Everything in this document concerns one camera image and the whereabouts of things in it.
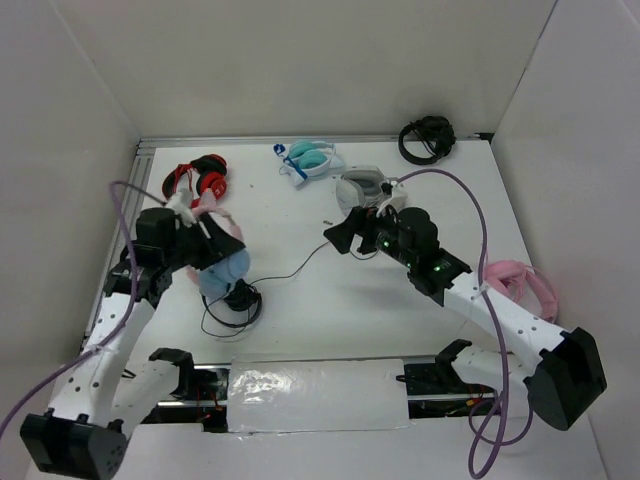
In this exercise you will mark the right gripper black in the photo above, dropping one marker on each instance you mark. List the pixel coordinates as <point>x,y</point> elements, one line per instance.
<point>342,234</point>

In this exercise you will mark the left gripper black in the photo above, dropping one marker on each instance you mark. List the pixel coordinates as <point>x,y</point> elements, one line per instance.
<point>218,246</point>

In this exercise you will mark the blue pink cat-ear headphones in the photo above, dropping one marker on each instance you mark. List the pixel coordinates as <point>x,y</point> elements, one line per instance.
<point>217,281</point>

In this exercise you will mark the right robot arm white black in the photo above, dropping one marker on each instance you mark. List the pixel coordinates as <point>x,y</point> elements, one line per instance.
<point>561,371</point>

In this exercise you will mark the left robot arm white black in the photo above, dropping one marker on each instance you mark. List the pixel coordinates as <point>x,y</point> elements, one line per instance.
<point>85,431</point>

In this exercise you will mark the grey white headphones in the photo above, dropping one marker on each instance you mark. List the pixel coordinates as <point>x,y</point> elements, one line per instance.
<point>359,186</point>

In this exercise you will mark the small black on-ear headphones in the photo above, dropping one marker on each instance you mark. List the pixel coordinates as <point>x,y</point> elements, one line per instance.
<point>245,297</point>

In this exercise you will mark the red black headphones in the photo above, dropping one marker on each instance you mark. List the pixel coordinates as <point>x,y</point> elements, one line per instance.
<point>206,173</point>

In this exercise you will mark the teal white headphones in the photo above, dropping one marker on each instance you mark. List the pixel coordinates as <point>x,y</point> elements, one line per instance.
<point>305,159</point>

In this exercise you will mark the black headphones far corner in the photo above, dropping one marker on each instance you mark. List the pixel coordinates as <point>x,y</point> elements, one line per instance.
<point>435,133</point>

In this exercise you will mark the white taped cover plate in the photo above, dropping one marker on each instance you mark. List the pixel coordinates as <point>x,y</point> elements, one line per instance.
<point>316,396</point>

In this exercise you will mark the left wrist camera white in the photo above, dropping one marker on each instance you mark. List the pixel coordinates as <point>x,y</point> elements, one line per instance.
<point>182,205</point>

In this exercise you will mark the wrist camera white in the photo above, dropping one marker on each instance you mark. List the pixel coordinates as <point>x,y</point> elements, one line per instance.
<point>393,197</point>
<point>182,205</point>

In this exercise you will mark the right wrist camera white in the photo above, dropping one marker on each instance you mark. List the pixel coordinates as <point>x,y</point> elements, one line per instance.
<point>393,197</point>

